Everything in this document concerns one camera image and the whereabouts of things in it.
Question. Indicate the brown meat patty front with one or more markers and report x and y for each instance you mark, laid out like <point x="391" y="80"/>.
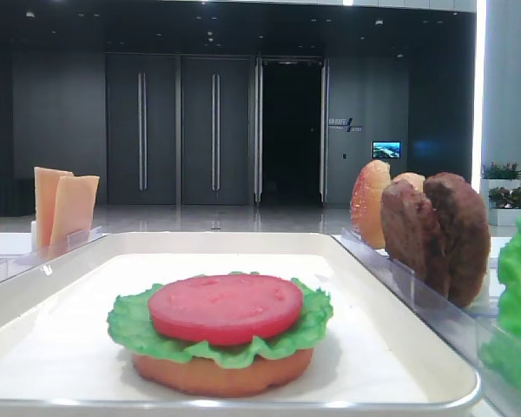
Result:
<point x="413" y="235"/>

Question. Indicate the brown meat patty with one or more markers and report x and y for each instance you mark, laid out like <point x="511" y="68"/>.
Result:
<point x="463" y="219"/>
<point x="413" y="235"/>

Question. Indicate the red tomato slice on tray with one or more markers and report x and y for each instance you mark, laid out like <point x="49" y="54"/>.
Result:
<point x="225" y="310"/>

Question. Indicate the green lettuce leaf on tray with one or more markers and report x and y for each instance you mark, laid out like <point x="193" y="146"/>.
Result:
<point x="129" y="325"/>

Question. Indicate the orange cheese slice near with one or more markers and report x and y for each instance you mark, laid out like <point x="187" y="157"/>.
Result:
<point x="74" y="206"/>

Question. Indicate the orange cheese slice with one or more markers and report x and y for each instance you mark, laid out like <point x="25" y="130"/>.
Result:
<point x="74" y="206"/>
<point x="46" y="182"/>

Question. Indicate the brown meat patty rear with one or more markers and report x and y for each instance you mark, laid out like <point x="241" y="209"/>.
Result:
<point x="463" y="219"/>

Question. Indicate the orange cheese slice far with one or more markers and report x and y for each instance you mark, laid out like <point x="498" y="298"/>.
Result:
<point x="46" y="182"/>

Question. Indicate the green lettuce leaf in rack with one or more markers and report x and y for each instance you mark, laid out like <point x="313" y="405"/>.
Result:
<point x="519" y="304"/>

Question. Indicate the sesame top bun far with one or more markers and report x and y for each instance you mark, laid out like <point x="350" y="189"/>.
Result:
<point x="366" y="202"/>

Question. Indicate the sesame bun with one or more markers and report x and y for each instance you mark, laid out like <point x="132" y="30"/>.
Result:
<point x="366" y="202"/>
<point x="416" y="180"/>

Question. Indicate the dark double door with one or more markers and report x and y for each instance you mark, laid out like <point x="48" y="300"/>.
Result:
<point x="180" y="130"/>

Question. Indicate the sesame top bun near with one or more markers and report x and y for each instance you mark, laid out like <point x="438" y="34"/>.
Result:
<point x="416" y="180"/>

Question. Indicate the bottom bun slice on tray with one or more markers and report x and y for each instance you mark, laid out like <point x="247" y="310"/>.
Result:
<point x="204" y="377"/>

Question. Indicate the potted plant lower planter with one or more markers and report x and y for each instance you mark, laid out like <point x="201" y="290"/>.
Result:
<point x="505" y="207"/>

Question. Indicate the potted plant planter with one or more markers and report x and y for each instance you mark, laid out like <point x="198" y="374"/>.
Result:
<point x="499" y="175"/>
<point x="505" y="207"/>

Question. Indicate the potted plant upper planter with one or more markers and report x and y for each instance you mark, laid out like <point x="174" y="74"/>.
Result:
<point x="499" y="175"/>

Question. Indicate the white rectangular serving tray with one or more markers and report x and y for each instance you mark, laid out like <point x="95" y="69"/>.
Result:
<point x="378" y="357"/>

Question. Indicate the clear acrylic left rack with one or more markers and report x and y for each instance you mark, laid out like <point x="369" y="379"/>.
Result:
<point x="17" y="254"/>

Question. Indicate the clear acrylic rack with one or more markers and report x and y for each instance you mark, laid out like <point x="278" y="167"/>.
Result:
<point x="472" y="332"/>
<point x="17" y="254"/>

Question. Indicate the clear acrylic right rack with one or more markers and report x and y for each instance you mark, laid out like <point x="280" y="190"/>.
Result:
<point x="472" y="332"/>

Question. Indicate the small wall monitor screen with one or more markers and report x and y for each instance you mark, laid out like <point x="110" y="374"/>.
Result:
<point x="386" y="150"/>

